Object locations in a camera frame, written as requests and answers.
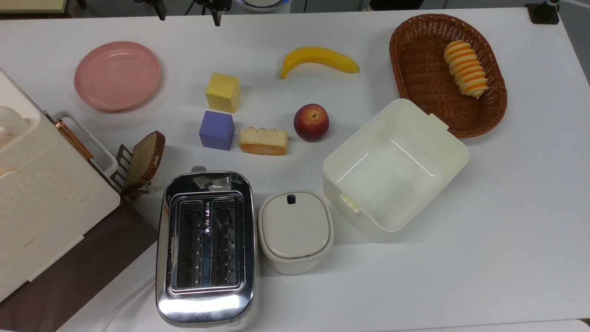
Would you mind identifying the pink plate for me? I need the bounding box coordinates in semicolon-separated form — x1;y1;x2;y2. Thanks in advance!
74;41;162;112

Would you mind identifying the white open plastic container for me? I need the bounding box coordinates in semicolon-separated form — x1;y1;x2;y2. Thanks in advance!
322;98;470;243

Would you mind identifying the white toaster power cable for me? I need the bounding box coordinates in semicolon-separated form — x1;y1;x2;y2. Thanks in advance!
100;275;157;332

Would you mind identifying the orange striped bread roll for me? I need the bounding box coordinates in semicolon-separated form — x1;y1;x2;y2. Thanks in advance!
443;40;489;100

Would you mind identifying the small white lidded bin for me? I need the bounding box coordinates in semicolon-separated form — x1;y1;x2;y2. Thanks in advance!
257;189;335;275

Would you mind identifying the purple foam cube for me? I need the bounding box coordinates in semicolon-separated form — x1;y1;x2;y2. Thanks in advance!
199;110;236;151

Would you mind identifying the black table clamp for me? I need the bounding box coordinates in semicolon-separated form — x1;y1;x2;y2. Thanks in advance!
525;0;561;24

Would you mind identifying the brown wicker basket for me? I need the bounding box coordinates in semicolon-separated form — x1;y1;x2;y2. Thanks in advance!
389;13;508;138

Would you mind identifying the black object behind table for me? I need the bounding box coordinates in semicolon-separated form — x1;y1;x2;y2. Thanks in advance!
369;0;425;11

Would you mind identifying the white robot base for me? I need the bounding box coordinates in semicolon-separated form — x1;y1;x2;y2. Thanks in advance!
233;0;292;12

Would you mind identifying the pale yellow side table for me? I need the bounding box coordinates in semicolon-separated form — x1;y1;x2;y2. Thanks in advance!
0;0;70;14

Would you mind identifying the yellow banana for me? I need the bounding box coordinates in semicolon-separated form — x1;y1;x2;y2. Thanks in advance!
281;46;360;79

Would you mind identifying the brown bread slice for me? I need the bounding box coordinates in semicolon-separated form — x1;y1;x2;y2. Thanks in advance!
124;131;166;189

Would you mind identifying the cream cabinet with handles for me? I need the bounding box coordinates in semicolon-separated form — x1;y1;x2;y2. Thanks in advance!
0;69;121;302

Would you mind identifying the cream cake slice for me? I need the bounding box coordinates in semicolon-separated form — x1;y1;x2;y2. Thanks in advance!
238;127;289;156

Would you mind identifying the yellow foam cube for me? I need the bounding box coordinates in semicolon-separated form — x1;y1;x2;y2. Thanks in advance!
205;71;242;113

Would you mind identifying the silver two-slot toaster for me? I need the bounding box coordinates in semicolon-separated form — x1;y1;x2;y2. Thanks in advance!
155;166;260;330

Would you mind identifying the red apple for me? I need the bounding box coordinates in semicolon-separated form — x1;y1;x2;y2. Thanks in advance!
294;104;330;142

